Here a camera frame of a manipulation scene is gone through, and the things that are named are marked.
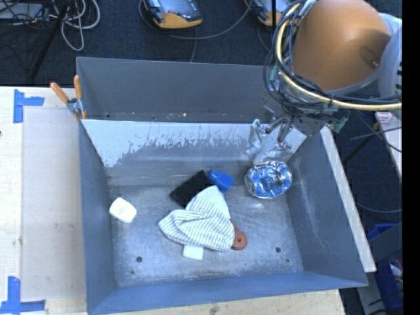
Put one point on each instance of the pale wood flat board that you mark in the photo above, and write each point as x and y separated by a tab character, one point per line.
49	192

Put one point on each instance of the white rounded box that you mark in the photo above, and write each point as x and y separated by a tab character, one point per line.
122	210

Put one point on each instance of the black flat block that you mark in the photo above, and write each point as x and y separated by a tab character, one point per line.
190	189

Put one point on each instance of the crushed blue silver can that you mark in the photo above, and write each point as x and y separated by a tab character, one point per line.
267	180

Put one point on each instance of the white striped cloth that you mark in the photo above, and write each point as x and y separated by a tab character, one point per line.
203	223

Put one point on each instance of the small white block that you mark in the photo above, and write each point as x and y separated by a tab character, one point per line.
193	253

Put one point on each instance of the grey metal bin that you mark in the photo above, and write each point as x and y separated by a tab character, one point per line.
197	267

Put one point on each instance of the blue bottle cap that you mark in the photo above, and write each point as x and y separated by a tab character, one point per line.
222	179

